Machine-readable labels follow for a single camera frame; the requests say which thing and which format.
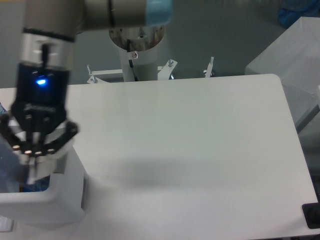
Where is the grey covered box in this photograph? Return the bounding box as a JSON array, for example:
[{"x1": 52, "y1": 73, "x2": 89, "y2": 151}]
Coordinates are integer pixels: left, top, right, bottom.
[{"x1": 245, "y1": 17, "x2": 320, "y2": 126}]

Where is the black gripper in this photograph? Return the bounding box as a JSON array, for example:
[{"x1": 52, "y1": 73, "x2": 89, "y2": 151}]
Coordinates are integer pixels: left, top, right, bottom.
[{"x1": 0, "y1": 62, "x2": 80, "y2": 185}]

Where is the clear plastic wrapper bag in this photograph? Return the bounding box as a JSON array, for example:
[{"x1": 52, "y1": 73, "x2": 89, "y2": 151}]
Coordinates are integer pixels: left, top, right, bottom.
[{"x1": 18, "y1": 122, "x2": 76, "y2": 186}]

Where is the clear plastic water bottle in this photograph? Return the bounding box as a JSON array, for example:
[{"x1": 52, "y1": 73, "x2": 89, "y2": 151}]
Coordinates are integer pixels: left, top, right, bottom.
[{"x1": 0, "y1": 139, "x2": 28, "y2": 193}]

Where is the blue patterned packet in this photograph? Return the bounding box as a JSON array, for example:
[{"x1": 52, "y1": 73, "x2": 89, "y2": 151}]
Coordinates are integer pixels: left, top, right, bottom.
[{"x1": 0, "y1": 103, "x2": 11, "y2": 117}]

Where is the metal clamp screw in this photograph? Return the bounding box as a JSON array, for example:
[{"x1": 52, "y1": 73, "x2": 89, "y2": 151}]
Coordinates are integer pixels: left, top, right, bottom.
[{"x1": 203, "y1": 56, "x2": 215, "y2": 78}]

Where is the white trash can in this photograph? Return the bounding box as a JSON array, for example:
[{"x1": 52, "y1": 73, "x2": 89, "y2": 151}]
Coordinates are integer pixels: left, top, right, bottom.
[{"x1": 0, "y1": 144, "x2": 87, "y2": 225}]

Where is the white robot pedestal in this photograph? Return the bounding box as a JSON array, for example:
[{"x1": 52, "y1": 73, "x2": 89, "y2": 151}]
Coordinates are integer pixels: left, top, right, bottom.
[{"x1": 109, "y1": 25, "x2": 165, "y2": 68}]

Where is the blue plastic bag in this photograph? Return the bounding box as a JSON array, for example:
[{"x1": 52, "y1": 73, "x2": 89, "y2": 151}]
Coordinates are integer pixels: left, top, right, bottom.
[{"x1": 277, "y1": 0, "x2": 320, "y2": 29}]

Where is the white paper scrap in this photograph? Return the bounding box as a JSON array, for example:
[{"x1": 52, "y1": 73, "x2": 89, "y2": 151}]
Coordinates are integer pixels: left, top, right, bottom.
[{"x1": 0, "y1": 216, "x2": 14, "y2": 233}]

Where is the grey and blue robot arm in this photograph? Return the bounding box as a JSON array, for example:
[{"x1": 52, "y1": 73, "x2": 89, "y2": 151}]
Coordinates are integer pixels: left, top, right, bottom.
[{"x1": 0, "y1": 0, "x2": 173, "y2": 184}]

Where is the white pedestal base bracket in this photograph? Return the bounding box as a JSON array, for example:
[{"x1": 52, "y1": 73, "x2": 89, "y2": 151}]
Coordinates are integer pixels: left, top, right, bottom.
[{"x1": 86, "y1": 59, "x2": 178, "y2": 84}]

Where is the black pedestal cable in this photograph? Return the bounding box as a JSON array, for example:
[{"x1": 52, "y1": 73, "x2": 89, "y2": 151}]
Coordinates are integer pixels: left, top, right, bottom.
[{"x1": 126, "y1": 38, "x2": 139, "y2": 82}]

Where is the blue yellow snack package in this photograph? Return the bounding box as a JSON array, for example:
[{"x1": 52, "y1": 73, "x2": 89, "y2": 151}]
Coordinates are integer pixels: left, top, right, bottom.
[{"x1": 19, "y1": 176, "x2": 50, "y2": 193}]

